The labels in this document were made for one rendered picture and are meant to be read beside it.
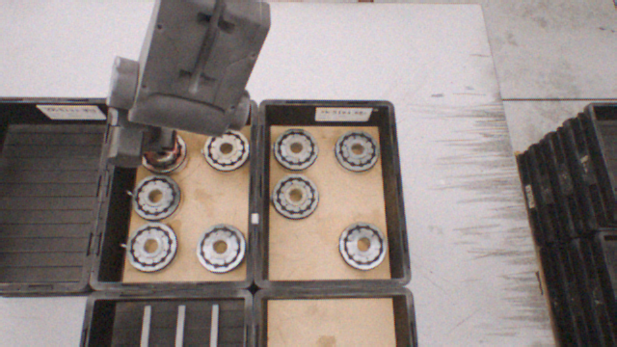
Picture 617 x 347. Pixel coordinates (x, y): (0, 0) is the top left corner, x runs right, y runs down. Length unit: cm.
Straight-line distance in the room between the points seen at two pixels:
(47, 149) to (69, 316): 39
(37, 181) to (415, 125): 95
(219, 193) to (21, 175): 44
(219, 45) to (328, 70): 93
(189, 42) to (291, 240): 65
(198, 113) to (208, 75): 4
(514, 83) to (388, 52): 114
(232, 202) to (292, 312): 27
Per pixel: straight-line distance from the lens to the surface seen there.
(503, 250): 117
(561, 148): 172
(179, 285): 81
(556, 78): 246
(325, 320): 89
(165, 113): 34
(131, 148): 74
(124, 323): 94
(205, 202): 94
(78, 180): 104
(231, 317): 89
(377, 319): 90
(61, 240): 102
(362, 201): 94
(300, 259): 89
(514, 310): 116
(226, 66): 32
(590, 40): 272
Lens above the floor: 172
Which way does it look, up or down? 70 degrees down
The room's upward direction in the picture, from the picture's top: 8 degrees clockwise
